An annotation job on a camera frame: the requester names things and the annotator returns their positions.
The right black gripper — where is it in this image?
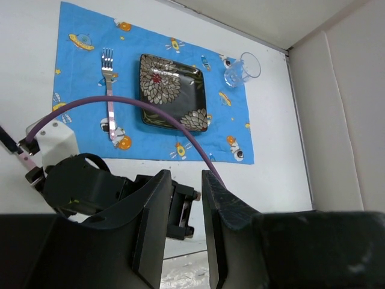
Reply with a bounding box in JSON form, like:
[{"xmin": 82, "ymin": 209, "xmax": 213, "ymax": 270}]
[{"xmin": 25, "ymin": 153, "xmax": 201, "ymax": 240}]

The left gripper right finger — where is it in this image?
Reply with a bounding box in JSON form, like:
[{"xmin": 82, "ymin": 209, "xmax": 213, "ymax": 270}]
[{"xmin": 202, "ymin": 170, "xmax": 384, "ymax": 288}]

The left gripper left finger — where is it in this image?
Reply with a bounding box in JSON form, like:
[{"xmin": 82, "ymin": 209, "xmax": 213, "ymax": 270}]
[{"xmin": 1, "ymin": 170, "xmax": 172, "ymax": 288}]

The pink-handled knife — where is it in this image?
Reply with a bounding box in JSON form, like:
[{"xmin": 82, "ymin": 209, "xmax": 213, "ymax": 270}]
[{"xmin": 0, "ymin": 127, "xmax": 37, "ymax": 170}]

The pink-handled fork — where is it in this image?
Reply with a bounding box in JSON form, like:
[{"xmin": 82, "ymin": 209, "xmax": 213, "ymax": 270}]
[{"xmin": 101, "ymin": 48, "xmax": 116, "ymax": 140}]

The blue space-print cloth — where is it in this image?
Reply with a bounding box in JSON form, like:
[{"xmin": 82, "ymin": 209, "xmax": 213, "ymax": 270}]
[{"xmin": 52, "ymin": 2, "xmax": 254, "ymax": 164}]

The black floral square plate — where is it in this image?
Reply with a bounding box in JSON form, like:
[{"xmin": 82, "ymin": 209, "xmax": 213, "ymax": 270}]
[{"xmin": 139, "ymin": 54, "xmax": 208, "ymax": 132}]

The clear plastic cup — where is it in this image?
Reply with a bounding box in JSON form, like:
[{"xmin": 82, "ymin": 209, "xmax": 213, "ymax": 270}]
[{"xmin": 224, "ymin": 52, "xmax": 262, "ymax": 87}]

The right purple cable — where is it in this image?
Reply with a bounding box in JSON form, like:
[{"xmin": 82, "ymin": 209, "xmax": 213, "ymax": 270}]
[{"xmin": 25, "ymin": 95, "xmax": 224, "ymax": 186}]

